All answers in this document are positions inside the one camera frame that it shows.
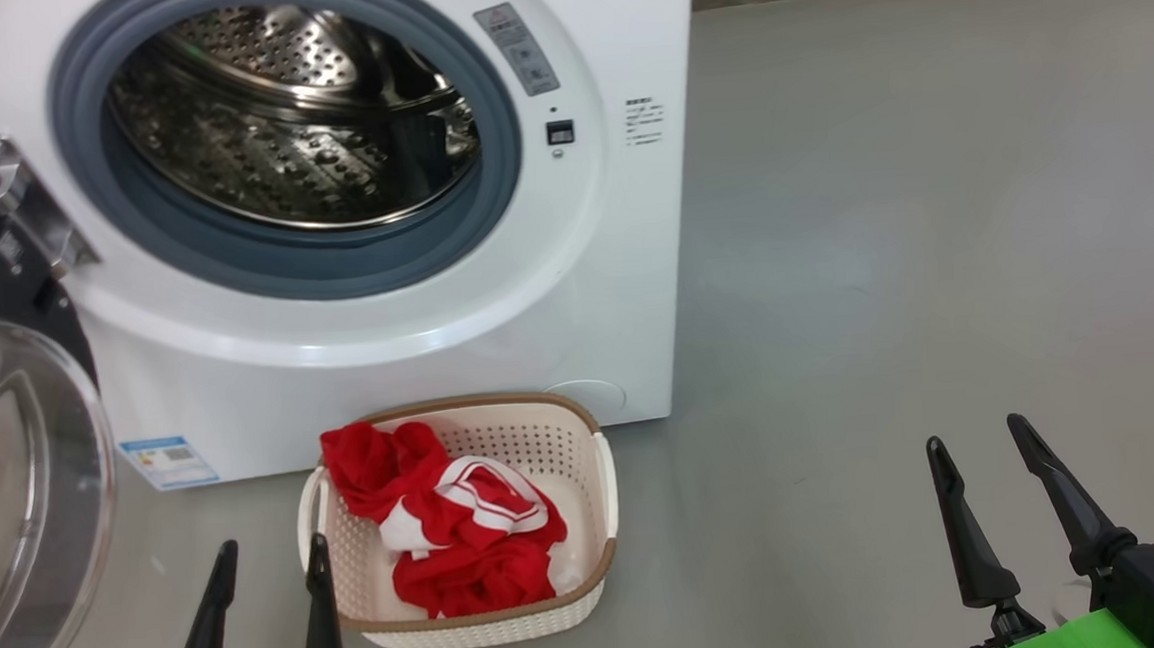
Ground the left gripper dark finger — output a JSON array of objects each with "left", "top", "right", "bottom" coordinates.
[
  {"left": 282, "top": 531, "right": 347, "bottom": 648},
  {"left": 120, "top": 540, "right": 245, "bottom": 648}
]

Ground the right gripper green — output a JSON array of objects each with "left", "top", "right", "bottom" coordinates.
[{"left": 923, "top": 404, "right": 1154, "bottom": 648}]

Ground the red and white garment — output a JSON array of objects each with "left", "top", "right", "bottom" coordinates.
[{"left": 319, "top": 408, "right": 576, "bottom": 628}]

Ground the black glass washing machine door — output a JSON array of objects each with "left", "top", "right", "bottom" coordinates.
[{"left": 0, "top": 148, "right": 129, "bottom": 648}]

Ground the cream perforated laundry basket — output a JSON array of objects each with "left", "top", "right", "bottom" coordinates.
[{"left": 290, "top": 387, "right": 627, "bottom": 648}]

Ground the white washing machine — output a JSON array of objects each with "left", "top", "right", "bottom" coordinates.
[{"left": 0, "top": 0, "right": 724, "bottom": 501}]

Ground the metal door hinge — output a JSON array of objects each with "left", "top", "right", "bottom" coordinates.
[{"left": 0, "top": 128, "right": 102, "bottom": 283}]

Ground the steel washing machine drum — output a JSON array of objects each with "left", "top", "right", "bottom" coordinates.
[{"left": 97, "top": 0, "right": 489, "bottom": 245}]

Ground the grey rubber door gasket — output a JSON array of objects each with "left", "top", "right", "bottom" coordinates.
[{"left": 41, "top": 0, "right": 533, "bottom": 318}]

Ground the blue energy label sticker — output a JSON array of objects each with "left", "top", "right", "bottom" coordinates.
[{"left": 118, "top": 433, "right": 220, "bottom": 493}]

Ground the grey warning sticker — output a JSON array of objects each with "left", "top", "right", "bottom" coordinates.
[{"left": 473, "top": 0, "right": 562, "bottom": 100}]

